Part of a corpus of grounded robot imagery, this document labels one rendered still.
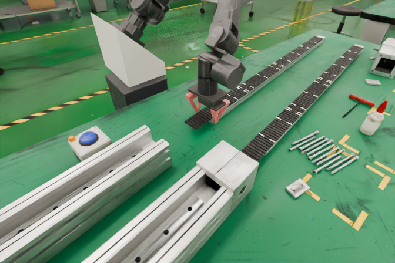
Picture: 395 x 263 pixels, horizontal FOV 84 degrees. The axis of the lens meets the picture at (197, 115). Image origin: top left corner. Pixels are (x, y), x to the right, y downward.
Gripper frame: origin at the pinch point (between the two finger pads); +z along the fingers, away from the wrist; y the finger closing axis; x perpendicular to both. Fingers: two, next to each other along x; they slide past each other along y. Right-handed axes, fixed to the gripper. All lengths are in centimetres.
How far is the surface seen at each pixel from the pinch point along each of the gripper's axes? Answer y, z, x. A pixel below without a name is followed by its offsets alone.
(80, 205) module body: 4.3, -4.9, -40.5
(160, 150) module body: 4.6, -4.8, -21.7
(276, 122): 17.7, 0.0, 11.5
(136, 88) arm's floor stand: -34.2, 3.2, -3.3
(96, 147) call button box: -9.6, -2.6, -30.9
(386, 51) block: 32, -6, 77
